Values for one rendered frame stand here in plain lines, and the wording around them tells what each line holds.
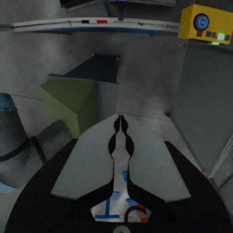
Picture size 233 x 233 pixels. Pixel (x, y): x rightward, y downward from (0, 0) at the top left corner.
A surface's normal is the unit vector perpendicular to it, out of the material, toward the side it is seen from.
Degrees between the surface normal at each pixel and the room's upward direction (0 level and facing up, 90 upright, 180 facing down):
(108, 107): 0
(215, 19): 0
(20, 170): 51
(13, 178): 45
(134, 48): 0
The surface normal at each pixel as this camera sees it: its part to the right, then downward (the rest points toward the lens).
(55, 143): 0.27, -0.22
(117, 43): -0.01, 0.52
